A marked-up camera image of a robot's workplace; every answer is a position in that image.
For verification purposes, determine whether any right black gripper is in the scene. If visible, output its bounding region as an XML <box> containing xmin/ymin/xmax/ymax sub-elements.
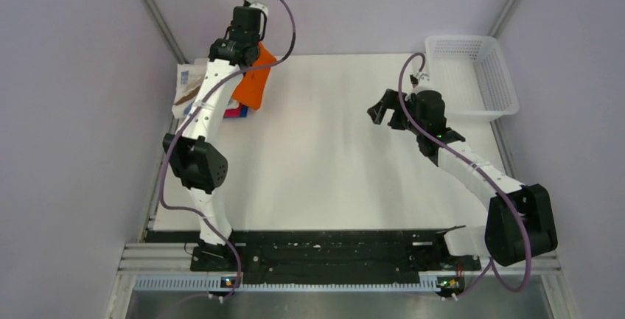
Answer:
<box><xmin>367</xmin><ymin>89</ymin><xmax>425</xmax><ymax>136</ymax></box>

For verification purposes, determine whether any orange t shirt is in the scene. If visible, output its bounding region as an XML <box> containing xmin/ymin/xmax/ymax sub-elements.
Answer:
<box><xmin>231</xmin><ymin>42</ymin><xmax>278</xmax><ymax>111</ymax></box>

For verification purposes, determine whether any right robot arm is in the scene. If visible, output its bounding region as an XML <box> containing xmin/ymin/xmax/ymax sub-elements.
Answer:
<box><xmin>366</xmin><ymin>89</ymin><xmax>559</xmax><ymax>269</ymax></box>

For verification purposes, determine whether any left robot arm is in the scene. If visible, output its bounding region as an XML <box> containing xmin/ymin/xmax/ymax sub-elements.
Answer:
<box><xmin>163</xmin><ymin>4</ymin><xmax>268</xmax><ymax>270</ymax></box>

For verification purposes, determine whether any blue folded shirt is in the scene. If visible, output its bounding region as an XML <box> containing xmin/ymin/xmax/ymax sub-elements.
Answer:
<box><xmin>225</xmin><ymin>105</ymin><xmax>248</xmax><ymax>119</ymax></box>

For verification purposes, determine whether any pink folded shirt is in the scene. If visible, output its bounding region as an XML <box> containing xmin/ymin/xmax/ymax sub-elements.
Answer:
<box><xmin>223</xmin><ymin>101</ymin><xmax>248</xmax><ymax>119</ymax></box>

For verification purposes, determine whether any white plastic basket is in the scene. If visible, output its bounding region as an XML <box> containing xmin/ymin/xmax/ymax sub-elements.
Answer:
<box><xmin>425</xmin><ymin>35</ymin><xmax>520</xmax><ymax>122</ymax></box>

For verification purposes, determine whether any left corner metal strip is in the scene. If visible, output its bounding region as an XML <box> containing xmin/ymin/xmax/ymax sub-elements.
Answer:
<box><xmin>141</xmin><ymin>0</ymin><xmax>188</xmax><ymax>64</ymax></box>

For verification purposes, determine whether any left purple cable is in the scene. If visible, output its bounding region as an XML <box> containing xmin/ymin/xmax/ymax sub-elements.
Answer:
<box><xmin>158</xmin><ymin>0</ymin><xmax>297</xmax><ymax>304</ymax></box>

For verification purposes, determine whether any purple cable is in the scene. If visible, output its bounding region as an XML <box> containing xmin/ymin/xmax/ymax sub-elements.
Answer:
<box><xmin>158</xmin><ymin>0</ymin><xmax>297</xmax><ymax>304</ymax></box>
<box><xmin>397</xmin><ymin>52</ymin><xmax>533</xmax><ymax>303</ymax></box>

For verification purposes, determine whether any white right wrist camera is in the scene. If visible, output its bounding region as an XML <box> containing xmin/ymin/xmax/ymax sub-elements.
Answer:
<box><xmin>410</xmin><ymin>72</ymin><xmax>435</xmax><ymax>94</ymax></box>

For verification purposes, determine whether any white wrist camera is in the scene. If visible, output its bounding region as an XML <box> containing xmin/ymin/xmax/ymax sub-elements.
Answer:
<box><xmin>244</xmin><ymin>0</ymin><xmax>269</xmax><ymax>18</ymax></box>
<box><xmin>410</xmin><ymin>72</ymin><xmax>435</xmax><ymax>94</ymax></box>

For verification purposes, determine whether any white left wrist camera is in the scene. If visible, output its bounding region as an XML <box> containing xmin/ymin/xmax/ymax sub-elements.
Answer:
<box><xmin>244</xmin><ymin>0</ymin><xmax>269</xmax><ymax>18</ymax></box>

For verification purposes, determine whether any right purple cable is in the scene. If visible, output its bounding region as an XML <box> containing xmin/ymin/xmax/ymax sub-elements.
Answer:
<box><xmin>397</xmin><ymin>52</ymin><xmax>533</xmax><ymax>303</ymax></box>

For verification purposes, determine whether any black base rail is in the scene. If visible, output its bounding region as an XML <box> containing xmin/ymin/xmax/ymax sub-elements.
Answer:
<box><xmin>145</xmin><ymin>229</ymin><xmax>483</xmax><ymax>287</ymax></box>

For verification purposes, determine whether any aluminium frame rail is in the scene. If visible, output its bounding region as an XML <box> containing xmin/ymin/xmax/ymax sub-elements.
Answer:
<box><xmin>106</xmin><ymin>240</ymin><xmax>579</xmax><ymax>318</ymax></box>

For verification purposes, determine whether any white slotted cable duct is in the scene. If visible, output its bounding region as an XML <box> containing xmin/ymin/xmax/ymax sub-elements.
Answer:
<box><xmin>134</xmin><ymin>275</ymin><xmax>460</xmax><ymax>292</ymax></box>

